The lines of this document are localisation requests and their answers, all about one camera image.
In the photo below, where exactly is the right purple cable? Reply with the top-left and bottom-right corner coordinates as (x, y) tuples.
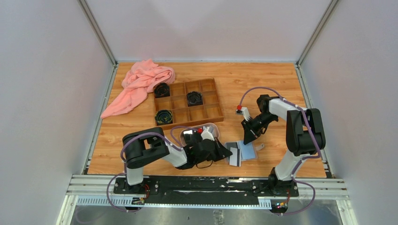
(238, 86), (321, 217)

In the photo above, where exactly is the black flower cup rear left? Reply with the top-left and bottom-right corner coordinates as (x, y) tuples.
(153, 82), (170, 98)

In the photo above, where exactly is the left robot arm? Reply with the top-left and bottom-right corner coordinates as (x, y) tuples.
(120, 126), (233, 194)

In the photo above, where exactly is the pink leather card holder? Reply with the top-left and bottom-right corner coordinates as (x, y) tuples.
(227, 141), (265, 164)

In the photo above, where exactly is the black credit card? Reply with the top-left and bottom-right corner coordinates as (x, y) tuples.
(224, 142), (239, 152)

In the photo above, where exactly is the pink crumpled cloth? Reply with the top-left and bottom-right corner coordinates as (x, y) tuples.
(100, 59), (176, 119)

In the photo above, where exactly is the black flower cup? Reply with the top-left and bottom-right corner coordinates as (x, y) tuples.
(153, 82), (170, 98)
(154, 110), (173, 126)
(186, 91), (203, 107)

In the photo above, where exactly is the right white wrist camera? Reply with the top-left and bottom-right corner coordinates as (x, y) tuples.
(236, 105), (252, 121)

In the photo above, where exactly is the black flower cup front left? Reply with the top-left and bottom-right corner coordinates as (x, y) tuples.
(154, 110), (173, 126)

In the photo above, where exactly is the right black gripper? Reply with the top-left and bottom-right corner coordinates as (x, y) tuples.
(241, 113), (278, 145)

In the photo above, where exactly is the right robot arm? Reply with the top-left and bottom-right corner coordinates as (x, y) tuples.
(236, 95), (326, 196)

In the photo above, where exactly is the brown wooden divider tray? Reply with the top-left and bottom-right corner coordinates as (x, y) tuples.
(154, 78), (224, 130)

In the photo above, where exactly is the pink oval tray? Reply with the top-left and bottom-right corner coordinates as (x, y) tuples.
(179, 123), (220, 146)

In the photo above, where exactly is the black flower cup centre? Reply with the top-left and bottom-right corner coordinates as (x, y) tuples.
(186, 91), (203, 107)

